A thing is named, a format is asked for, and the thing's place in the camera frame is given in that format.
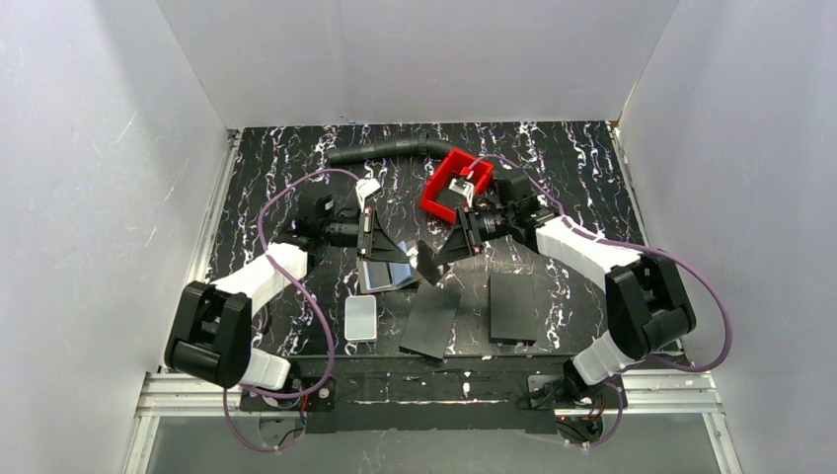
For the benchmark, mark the black card right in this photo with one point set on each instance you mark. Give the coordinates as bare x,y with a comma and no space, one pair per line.
512,309

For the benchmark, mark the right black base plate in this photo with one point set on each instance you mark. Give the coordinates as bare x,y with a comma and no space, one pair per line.
555,392

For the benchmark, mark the black card left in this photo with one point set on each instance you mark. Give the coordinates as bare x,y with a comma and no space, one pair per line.
430,322

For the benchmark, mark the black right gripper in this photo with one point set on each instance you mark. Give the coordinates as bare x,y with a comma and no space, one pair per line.
469,229

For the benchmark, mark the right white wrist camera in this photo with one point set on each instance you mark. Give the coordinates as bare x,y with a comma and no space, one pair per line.
462,185

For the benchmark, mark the red plastic tray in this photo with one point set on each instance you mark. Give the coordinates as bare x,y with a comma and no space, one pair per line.
437,200

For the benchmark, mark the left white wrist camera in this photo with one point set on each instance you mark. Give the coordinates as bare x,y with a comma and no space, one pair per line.
366,188

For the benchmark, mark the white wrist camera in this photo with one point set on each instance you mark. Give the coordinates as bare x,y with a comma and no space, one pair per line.
366,188
462,185

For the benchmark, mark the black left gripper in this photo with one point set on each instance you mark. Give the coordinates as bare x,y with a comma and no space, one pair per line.
366,232

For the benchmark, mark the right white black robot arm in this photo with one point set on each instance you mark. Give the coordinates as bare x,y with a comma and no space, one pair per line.
647,306

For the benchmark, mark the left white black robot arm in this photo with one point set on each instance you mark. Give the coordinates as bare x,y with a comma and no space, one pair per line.
211,334

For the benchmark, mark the black card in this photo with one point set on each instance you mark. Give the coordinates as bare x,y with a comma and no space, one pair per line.
512,309
430,322

